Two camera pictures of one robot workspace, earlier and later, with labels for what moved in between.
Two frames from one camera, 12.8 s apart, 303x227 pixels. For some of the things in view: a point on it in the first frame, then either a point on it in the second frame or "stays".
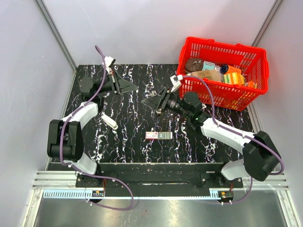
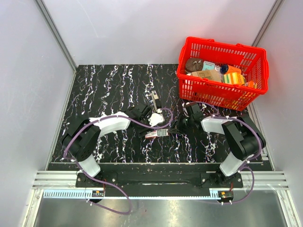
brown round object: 194,64 stays
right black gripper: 159,102 → 174,130
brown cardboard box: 212,74 stays
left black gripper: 119,84 → 147,117
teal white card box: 208,65 stays
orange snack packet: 251,84 stays
